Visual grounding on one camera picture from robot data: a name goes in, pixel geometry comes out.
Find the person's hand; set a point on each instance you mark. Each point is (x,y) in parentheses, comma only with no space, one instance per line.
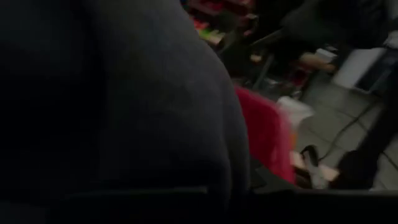
(314,60)

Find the person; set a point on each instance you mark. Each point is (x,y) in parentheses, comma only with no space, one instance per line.
(335,21)

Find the red plastic laundry bin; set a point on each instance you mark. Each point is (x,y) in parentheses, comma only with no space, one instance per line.
(264,133)

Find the dark grey garment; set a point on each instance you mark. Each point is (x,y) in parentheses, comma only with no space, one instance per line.
(109,109)

